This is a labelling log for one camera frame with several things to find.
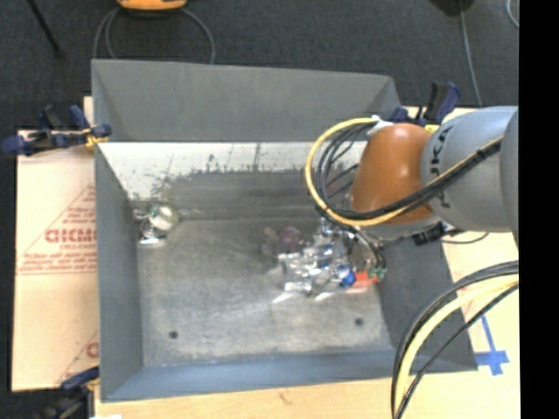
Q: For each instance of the brown cardboard board, red print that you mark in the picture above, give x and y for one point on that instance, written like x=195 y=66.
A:
x=52 y=304

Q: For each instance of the black cylinder on white bracket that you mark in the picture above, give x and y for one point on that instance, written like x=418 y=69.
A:
x=429 y=235

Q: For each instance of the red-orange small block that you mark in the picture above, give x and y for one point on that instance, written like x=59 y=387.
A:
x=365 y=281

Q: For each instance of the clear glass cup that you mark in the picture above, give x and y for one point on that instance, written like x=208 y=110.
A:
x=160 y=219

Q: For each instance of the grey metal bin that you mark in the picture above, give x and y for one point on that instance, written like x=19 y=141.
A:
x=227 y=304

